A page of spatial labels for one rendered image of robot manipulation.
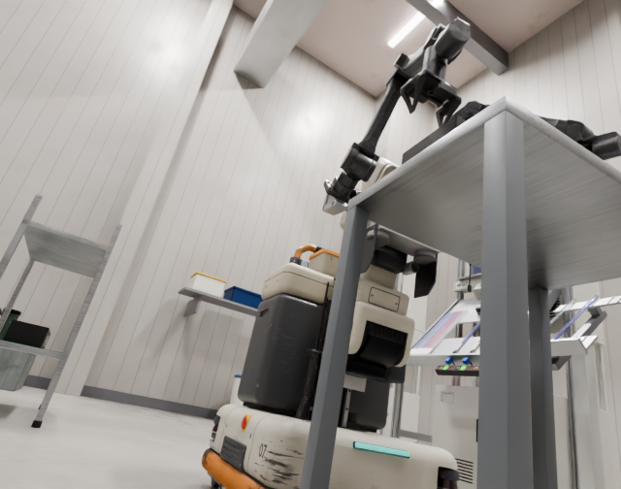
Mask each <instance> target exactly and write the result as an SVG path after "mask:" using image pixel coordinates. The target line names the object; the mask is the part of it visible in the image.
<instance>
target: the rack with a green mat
mask: <svg viewBox="0 0 621 489"><path fill-rule="evenodd" d="M42 198H43V196H42V195H39V194H36V195H35V197H34V199H33V201H32V203H31V205H30V207H29V209H28V211H27V212H26V214H25V216H24V218H23V220H22V221H21V223H20V225H19V227H18V229H17V230H16V233H15V235H14V237H13V239H12V241H11V243H10V245H9V247H8V248H7V250H6V252H5V254H4V256H3V258H2V260H1V262H0V279H1V277H2V275H3V274H4V272H5V270H6V268H7V266H8V264H9V262H10V260H11V258H12V256H13V255H14V253H15V251H16V248H17V246H18V244H19V242H20V240H21V238H22V236H23V234H24V238H25V241H26V245H27V248H28V252H29V256H30V260H29V262H28V264H27V266H26V268H25V270H24V272H23V274H22V276H21V278H20V280H19V282H18V284H17V286H16V289H15V291H14V293H13V295H12V297H11V299H10V301H9V303H8V304H7V306H6V308H5V310H4V312H3V314H2V316H1V318H0V332H1V330H2V328H3V326H4V324H5V322H6V320H7V317H8V315H9V313H10V311H11V309H12V307H13V305H14V303H15V301H16V298H17V296H18V294H19V292H20V290H21V288H22V286H23V284H24V283H25V281H26V279H27V277H28V275H29V273H30V271H31V269H32V266H33V264H34V262H35V261H37V262H40V263H44V264H47V265H50V266H53V267H56V268H60V269H63V270H66V271H70V272H73V273H76V274H80V275H83V276H86V277H92V278H94V280H93V281H92V283H91V286H90V288H89V291H88V293H87V295H86V298H85V300H84V302H83V305H82V309H81V311H80V313H79V316H78V318H77V320H76V323H75V325H74V328H73V330H72V332H71V335H70V337H69V339H68V341H67V343H66V346H65V348H64V350H63V353H62V352H57V351H52V350H48V349H43V348H39V347H35V346H30V345H25V344H21V343H16V342H8V341H3V340H0V347H2V348H7V349H10V350H15V351H20V352H25V353H30V354H34V355H39V356H44V357H48V358H53V359H57V360H59V362H58V365H57V367H56V369H55V372H54V374H53V376H52V379H51V381H50V384H49V387H48V390H47V392H46V394H45V397H44V399H43V401H42V403H41V404H40V406H39V408H38V410H39V411H38V414H37V416H36V418H35V420H33V423H32V425H31V427H32V428H41V425H42V423H43V421H42V420H43V418H44V415H45V413H46V410H47V408H48V406H49V402H50V399H51V397H52V395H53V392H54V390H55V387H56V385H57V382H58V380H59V379H60V376H61V374H62V371H63V369H64V367H65V364H66V362H67V359H68V357H69V354H70V352H71V350H72V347H73V345H74V342H75V340H76V338H77V335H78V333H79V330H80V328H81V326H82V323H83V320H84V318H85V315H86V313H87V311H88V308H89V306H90V303H91V301H92V298H93V296H94V294H95V291H96V289H97V286H98V284H99V282H100V279H101V277H102V274H103V273H104V270H105V268H106V266H107V263H108V261H109V258H110V256H111V254H112V251H113V249H114V245H115V242H116V240H117V238H118V235H119V233H120V230H121V228H122V226H123V225H122V224H120V223H117V225H116V227H115V229H114V233H113V236H112V238H111V240H110V243H109V245H108V246H106V245H103V244H98V243H95V242H93V241H90V240H87V239H84V238H81V237H78V236H75V235H72V234H69V233H66V232H63V231H60V230H57V229H54V228H51V227H48V226H46V225H43V224H40V223H37V222H34V221H31V219H32V217H33V215H34V213H35V211H36V209H37V208H38V206H39V204H40V202H41V200H42Z"/></svg>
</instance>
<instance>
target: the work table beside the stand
mask: <svg viewBox="0 0 621 489"><path fill-rule="evenodd" d="M368 220H370V221H372V222H374V223H376V224H379V225H381V226H383V227H386V228H388V229H390V230H393V231H395V232H397V233H400V234H402V235H404V236H407V237H409V238H411V239H413V240H416V241H418V242H420V243H423V244H425V245H428V246H430V247H432V248H435V249H437V250H439V251H442V252H444V253H446V254H448V255H451V256H453V257H455V258H458V259H460V260H462V261H465V262H467V263H469V264H472V265H474V266H476V267H479V268H480V269H481V296H480V342H479V387H478V433H477V479H476V489H533V485H534V489H558V479H557V459H556V439H555V418H554V398H553V377H552V357H551V337H550V316H549V296H548V290H553V289H559V288H564V287H570V286H576V285H580V284H586V283H591V282H597V281H603V280H608V279H614V278H619V277H621V172H620V171H618V170H617V169H615V168H614V167H612V166H611V165H609V164H608V163H606V162H605V161H603V160H602V159H601V158H600V157H598V156H597V155H595V154H594V153H592V152H591V151H589V150H588V149H586V148H585V147H583V146H581V145H580V144H578V143H577V142H576V141H574V140H573V139H571V138H570V137H568V136H567V135H565V134H564V133H562V132H561V131H559V130H558V129H556V128H555V127H553V126H552V125H550V124H549V123H547V122H546V121H544V120H543V119H541V118H540V117H538V116H537V115H535V114H533V113H532V112H530V111H529V110H528V109H526V108H525V107H523V106H522V105H520V104H519V103H517V102H516V101H514V100H513V99H511V98H510V97H508V96H507V95H505V96H503V97H502V98H500V99H499V100H497V101H496V102H494V103H493V104H491V105H490V106H488V107H487V108H485V109H484V110H482V111H481V112H479V113H478V114H476V115H475V116H473V117H472V118H470V119H469V120H467V121H466V122H464V123H463V124H461V125H460V126H458V127H457V128H455V129H454V130H452V131H451V132H449V133H448V134H446V135H445V136H443V137H442V138H441V139H439V140H438V141H436V142H435V143H433V144H432V145H430V146H429V147H427V148H425V149H424V150H422V151H421V152H419V153H418V154H416V155H415V156H413V157H412V158H411V159H410V160H409V161H407V162H406V163H404V164H403V165H401V166H400V167H398V168H397V169H395V170H394V171H392V172H391V173H389V174H388V175H386V176H385V177H383V178H382V179H380V180H379V181H377V182H376V183H374V184H373V185H371V186H370V187H368V188H367V189H365V190H364V191H362V192H361V193H359V194H358V195H356V196H355V197H353V198H352V199H350V200H349V201H348V207H347V213H346V218H345V224H344V229H343V240H342V246H341V251H340V257H339V263H338V269H337V274H336V280H335V285H334V291H333V297H332V303H331V308H330V313H329V319H328V325H327V331H326V337H325V343H324V347H323V353H322V359H321V365H320V371H319V377H318V382H317V387H316V393H315V399H314V405H313V411H312V416H311V422H310V432H309V438H308V444H307V449H306V455H305V461H304V466H303V472H302V477H301V483H300V489H328V488H329V481H330V474H331V468H332V462H333V455H334V448H335V441H336V434H337V429H338V422H339V415H340V408H341V401H342V395H343V383H344V376H345V369H346V363H347V356H348V350H349V343H350V336H351V330H352V323H353V316H354V310H355V303H356V297H357V290H358V283H359V277H360V270H361V264H362V257H363V250H364V243H365V237H366V231H367V224H368ZM528 304H529V312H528ZM529 341H530V348H529ZM530 377H531V385H530ZM531 413H532V422H531ZM532 449H533V458H532Z"/></svg>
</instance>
